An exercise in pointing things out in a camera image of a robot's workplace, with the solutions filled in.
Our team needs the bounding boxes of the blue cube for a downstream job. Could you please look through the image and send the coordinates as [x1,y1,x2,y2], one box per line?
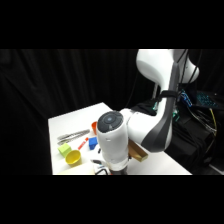
[88,136,99,151]

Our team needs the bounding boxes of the lime green cube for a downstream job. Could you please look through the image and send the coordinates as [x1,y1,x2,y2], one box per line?
[57,143,73,158]

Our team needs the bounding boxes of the red and white marker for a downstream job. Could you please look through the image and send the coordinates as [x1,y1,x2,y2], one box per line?
[77,136,90,151]

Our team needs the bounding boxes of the silver metal tongs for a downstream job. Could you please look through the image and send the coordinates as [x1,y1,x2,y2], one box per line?
[56,129,91,146]

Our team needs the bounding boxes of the yellow plastic bowl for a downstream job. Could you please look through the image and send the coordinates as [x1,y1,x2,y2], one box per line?
[65,149,83,166]

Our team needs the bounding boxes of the black curtain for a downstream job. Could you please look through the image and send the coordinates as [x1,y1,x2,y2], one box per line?
[0,49,224,176]

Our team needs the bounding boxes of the black cloth covered stand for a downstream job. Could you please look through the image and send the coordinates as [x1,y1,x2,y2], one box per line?
[130,99,216,175]

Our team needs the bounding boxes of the backlit keyboard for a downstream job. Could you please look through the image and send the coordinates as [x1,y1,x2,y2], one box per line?
[195,90,222,108]

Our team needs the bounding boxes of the tan wrist mount block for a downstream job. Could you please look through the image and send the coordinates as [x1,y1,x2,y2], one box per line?
[127,139,150,163]

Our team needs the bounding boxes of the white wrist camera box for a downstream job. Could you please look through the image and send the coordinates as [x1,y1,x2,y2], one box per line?
[93,161,112,176]

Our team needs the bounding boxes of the blue cable bundle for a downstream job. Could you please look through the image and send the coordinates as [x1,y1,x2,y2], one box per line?
[177,87,193,108]

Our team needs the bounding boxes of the yellow cable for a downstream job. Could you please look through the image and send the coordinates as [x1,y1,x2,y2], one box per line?
[208,107,218,137]

